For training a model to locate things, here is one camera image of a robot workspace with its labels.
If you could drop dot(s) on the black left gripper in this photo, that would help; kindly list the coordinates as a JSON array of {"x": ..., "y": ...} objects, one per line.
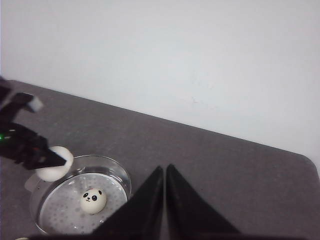
[{"x": 26, "y": 147}]

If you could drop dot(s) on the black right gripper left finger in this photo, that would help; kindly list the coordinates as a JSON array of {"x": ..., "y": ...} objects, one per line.
[{"x": 140, "y": 218}]

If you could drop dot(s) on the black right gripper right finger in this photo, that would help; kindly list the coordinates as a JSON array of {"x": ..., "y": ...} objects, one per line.
[{"x": 189, "y": 216}]

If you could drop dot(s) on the panda bun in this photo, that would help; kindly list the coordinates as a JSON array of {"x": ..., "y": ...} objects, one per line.
[
  {"x": 52, "y": 174},
  {"x": 93, "y": 201},
  {"x": 22, "y": 238}
]

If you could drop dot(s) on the stainless steel steamer pot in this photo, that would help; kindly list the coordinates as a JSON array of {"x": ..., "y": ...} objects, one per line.
[{"x": 55, "y": 207}]

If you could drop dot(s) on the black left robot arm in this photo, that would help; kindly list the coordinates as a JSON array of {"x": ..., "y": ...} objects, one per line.
[{"x": 7, "y": 115}]

